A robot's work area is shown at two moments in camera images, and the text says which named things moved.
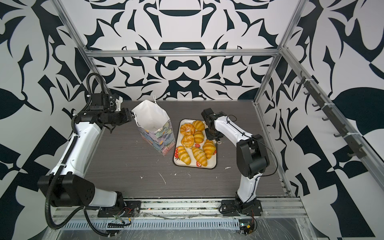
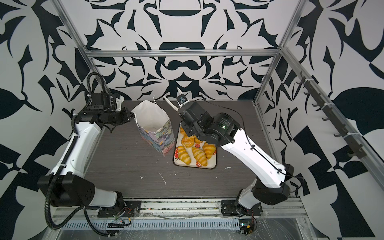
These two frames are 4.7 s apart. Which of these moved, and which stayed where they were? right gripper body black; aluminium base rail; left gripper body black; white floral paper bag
Moved: right gripper body black
Stayed: aluminium base rail; left gripper body black; white floral paper bag
